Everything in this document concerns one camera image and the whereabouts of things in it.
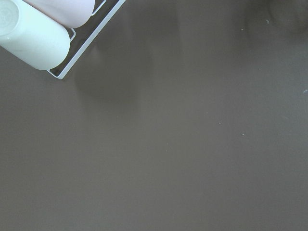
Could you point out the pale pink cup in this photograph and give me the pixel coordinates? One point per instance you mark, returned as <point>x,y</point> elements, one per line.
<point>69,13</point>

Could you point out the pale green cup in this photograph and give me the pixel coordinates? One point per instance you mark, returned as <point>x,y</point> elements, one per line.
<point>32,36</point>

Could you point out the white wire cup rack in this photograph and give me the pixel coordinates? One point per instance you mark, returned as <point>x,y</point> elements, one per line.
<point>83,36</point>

